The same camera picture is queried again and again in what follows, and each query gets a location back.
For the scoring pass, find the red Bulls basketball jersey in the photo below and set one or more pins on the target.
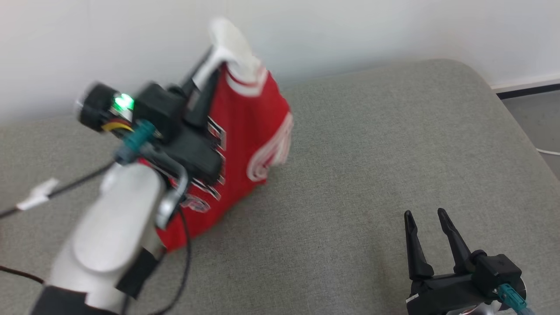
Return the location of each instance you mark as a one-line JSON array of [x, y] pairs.
[[249, 127]]

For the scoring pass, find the teal camera connector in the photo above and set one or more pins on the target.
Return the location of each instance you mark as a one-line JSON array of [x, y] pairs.
[[138, 140], [512, 297]]

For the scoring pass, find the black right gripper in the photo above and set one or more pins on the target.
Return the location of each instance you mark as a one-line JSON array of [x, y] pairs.
[[446, 295]]

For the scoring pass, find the teal right camera connector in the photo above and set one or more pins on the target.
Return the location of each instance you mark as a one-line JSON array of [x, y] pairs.
[[512, 297]]

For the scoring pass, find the white wall baseboard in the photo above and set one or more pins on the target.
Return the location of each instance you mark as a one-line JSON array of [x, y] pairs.
[[525, 85]]

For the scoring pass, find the white and grey left arm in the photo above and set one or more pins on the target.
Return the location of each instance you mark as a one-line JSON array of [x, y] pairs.
[[113, 227]]

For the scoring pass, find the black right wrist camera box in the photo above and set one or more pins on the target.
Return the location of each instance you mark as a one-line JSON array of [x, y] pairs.
[[496, 271]]

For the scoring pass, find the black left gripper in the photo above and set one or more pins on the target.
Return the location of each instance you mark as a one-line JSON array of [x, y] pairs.
[[197, 155]]

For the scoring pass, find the teal left camera connector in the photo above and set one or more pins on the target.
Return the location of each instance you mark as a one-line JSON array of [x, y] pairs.
[[138, 140]]

